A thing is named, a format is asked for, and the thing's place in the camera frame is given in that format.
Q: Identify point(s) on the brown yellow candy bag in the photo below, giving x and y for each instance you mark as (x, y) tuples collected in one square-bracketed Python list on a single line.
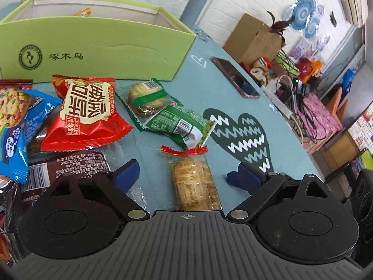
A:
[(41, 175)]

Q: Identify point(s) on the silver orange chip bag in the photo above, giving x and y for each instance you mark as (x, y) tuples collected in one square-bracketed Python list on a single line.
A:
[(11, 210)]

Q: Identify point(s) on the red dark snack packet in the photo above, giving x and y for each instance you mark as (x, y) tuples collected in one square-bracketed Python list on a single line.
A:
[(22, 84)]

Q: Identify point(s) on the red yellow snack packet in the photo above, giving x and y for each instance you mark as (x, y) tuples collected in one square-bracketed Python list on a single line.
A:
[(8, 253)]

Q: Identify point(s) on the large yellow snack bag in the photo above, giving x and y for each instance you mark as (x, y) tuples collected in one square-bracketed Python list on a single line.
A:
[(84, 13)]

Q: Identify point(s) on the green biscuit packet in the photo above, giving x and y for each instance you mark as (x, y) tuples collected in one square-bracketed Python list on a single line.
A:
[(144, 100), (184, 126)]

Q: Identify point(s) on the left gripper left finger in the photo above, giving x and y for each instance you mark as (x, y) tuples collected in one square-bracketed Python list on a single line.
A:
[(116, 184)]

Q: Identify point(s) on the pink patterned cloth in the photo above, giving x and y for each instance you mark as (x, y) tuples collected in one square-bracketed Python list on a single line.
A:
[(317, 121)]

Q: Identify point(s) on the blue paper fan decoration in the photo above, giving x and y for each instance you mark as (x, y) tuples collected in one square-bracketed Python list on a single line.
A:
[(303, 11)]

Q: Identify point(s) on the dark red potted plant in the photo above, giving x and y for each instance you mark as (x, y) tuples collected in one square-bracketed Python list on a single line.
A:
[(278, 27)]

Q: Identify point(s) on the green cardboard box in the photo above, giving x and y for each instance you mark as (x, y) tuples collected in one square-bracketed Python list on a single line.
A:
[(123, 39)]

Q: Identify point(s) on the brown cardboard box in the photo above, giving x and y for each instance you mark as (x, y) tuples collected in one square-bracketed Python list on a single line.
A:
[(251, 40)]

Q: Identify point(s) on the red chinese text snack bag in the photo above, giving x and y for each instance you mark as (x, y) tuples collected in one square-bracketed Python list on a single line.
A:
[(87, 117)]

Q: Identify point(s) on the clear cake packet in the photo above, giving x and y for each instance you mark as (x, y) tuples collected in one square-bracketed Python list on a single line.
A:
[(195, 187)]

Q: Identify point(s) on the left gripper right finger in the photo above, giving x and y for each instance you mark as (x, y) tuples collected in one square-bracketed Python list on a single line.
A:
[(261, 187)]

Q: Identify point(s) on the blue cookie packet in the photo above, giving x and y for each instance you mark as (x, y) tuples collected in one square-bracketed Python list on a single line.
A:
[(23, 112)]

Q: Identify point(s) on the grey blue cylinder bottle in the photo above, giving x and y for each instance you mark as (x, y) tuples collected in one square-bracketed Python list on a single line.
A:
[(191, 12)]

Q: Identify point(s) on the smartphone in clear case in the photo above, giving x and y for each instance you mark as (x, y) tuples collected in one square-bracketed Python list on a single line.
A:
[(242, 85)]

